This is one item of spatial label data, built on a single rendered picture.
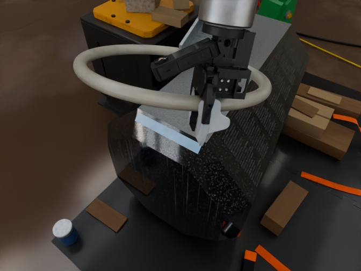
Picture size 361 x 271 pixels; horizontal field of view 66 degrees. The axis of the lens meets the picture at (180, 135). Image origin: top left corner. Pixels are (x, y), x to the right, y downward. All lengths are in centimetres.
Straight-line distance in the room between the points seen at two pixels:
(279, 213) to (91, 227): 108
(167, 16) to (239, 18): 131
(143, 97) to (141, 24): 130
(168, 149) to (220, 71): 65
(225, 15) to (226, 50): 7
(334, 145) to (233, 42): 175
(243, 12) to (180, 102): 18
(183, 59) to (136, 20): 139
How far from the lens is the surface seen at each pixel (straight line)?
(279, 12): 285
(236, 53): 50
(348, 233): 195
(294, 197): 179
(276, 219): 169
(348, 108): 254
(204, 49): 47
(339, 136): 226
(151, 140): 112
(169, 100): 51
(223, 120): 52
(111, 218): 177
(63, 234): 168
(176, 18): 173
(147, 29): 174
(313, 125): 211
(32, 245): 189
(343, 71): 311
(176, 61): 47
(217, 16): 46
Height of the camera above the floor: 160
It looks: 49 degrees down
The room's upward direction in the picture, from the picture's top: straight up
